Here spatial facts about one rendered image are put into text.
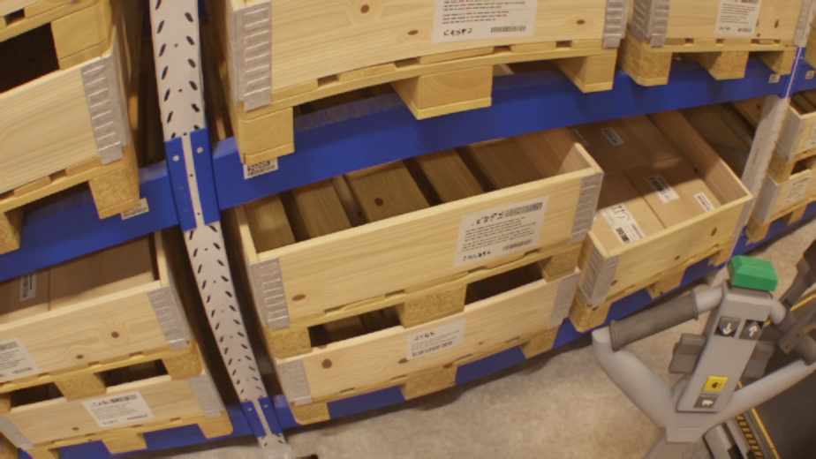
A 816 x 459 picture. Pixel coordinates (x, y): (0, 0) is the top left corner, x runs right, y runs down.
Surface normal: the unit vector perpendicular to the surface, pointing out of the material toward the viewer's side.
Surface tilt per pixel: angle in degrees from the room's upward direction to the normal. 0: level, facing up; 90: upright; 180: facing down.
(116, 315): 90
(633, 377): 67
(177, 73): 90
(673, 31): 90
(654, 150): 0
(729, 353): 74
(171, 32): 90
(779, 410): 0
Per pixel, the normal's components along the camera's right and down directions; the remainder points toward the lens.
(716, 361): -0.18, 0.46
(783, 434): 0.04, -0.71
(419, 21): 0.40, 0.65
